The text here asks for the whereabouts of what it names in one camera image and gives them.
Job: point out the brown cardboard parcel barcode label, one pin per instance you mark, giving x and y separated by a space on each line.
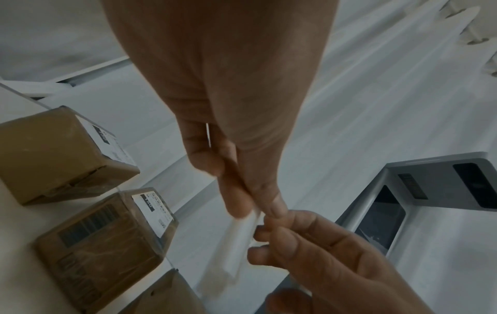
105 242

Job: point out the person's right hand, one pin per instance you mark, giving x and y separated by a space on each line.
341 269

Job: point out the person's left hand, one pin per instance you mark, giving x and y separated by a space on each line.
233 76

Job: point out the white paper strip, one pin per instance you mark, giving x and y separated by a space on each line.
242 251

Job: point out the brown cardboard parcel white label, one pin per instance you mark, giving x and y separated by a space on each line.
58 153

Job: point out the white metal frame rail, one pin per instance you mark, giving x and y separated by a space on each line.
77 78

